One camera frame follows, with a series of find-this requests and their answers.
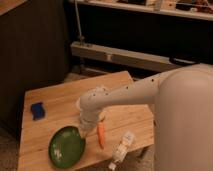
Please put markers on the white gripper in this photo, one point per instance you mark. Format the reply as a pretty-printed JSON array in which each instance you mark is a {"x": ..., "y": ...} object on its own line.
[{"x": 85, "y": 127}]

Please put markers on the green ceramic bowl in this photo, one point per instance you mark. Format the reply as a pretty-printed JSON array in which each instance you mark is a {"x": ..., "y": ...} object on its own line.
[{"x": 66, "y": 147}]

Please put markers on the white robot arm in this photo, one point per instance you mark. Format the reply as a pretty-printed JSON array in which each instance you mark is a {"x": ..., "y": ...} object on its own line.
[{"x": 183, "y": 114}]

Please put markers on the orange carrot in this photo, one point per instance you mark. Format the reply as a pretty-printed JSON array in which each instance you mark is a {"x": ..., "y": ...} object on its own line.
[{"x": 101, "y": 133}]

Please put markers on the wooden table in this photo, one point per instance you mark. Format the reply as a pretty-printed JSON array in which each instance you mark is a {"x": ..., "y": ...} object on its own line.
[{"x": 59, "y": 103}]

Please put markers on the white plastic bottle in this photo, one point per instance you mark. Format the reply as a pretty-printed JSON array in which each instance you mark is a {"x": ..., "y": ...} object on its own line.
[{"x": 121, "y": 150}]

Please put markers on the blue sponge block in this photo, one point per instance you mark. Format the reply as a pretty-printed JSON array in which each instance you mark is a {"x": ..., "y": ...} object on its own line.
[{"x": 38, "y": 111}]

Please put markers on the metal pole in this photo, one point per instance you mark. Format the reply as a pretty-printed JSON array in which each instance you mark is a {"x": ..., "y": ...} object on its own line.
[{"x": 81, "y": 37}]

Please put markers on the grey metal beam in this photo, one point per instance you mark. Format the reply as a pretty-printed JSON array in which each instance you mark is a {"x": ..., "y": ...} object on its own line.
[{"x": 123, "y": 57}]

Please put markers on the cluttered shelf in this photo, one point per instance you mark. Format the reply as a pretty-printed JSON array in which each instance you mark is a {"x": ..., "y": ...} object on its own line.
[{"x": 155, "y": 8}]

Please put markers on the black handle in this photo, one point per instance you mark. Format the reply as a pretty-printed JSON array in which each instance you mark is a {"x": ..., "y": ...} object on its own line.
[{"x": 181, "y": 62}]

